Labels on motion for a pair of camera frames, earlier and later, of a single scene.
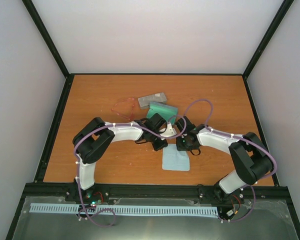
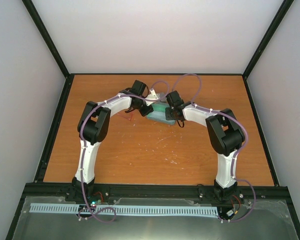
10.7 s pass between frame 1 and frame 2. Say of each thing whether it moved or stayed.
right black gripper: moved
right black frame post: stayed
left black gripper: moved
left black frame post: stayed
